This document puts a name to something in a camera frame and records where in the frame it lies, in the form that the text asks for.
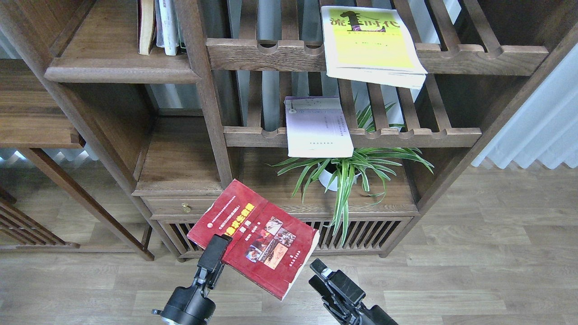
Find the dark wooden bookshelf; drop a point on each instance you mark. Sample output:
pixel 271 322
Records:
pixel 179 129

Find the yellow cover book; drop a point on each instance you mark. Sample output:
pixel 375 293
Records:
pixel 370 45

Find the green spine upright book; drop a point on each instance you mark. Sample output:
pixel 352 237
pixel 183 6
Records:
pixel 182 45

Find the tan spine upright book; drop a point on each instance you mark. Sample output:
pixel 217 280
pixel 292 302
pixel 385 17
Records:
pixel 146 26

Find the red cover book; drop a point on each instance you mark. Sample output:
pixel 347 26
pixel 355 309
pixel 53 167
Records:
pixel 268 246

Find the white plant pot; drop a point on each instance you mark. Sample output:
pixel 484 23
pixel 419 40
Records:
pixel 326 174

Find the pale purple book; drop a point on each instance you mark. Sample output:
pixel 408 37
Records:
pixel 316 128

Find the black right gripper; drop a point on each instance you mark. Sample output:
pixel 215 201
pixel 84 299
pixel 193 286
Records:
pixel 343 298

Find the wooden side shelf unit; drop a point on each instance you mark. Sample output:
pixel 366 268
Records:
pixel 54 197

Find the brass drawer knob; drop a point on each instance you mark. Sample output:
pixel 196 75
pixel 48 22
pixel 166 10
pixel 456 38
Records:
pixel 186 208

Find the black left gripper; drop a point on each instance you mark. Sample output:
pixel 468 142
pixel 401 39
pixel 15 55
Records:
pixel 191 305

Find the white curtain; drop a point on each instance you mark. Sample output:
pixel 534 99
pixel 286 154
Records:
pixel 545 128

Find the green spider plant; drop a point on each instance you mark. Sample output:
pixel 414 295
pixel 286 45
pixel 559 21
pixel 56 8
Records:
pixel 374 164

